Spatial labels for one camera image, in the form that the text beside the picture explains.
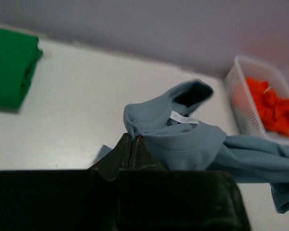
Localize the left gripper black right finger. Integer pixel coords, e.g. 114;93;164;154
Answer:
119;136;166;170

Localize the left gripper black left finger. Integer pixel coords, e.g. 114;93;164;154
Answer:
88;133;132;181

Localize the blue-grey t-shirt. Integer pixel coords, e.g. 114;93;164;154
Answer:
93;80;289;214

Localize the white plastic basket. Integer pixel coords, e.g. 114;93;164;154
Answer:
225;55;289;147

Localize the crumpled orange t-shirt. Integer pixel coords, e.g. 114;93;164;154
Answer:
246;77;289;137

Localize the folded green t-shirt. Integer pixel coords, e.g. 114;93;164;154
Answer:
0;28;43;111

